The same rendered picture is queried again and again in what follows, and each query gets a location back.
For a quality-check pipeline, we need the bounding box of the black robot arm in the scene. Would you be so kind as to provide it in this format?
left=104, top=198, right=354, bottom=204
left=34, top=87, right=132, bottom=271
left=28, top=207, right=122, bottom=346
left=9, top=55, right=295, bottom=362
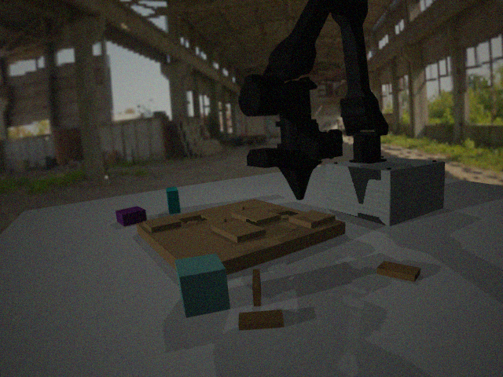
left=238, top=0, right=388, bottom=163

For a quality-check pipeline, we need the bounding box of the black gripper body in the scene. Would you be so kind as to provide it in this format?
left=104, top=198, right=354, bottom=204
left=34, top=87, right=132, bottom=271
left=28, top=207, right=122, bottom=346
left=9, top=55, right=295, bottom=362
left=247, top=113, right=317, bottom=168

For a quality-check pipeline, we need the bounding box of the tan square puzzle board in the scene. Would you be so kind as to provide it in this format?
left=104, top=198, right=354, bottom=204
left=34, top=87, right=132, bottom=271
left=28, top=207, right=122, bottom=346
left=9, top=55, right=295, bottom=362
left=136, top=199, right=345, bottom=275

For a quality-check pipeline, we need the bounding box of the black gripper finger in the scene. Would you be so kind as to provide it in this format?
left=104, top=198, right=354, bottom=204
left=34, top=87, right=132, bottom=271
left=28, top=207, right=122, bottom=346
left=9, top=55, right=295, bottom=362
left=300, top=161, right=322, bottom=199
left=278, top=163, right=306, bottom=200

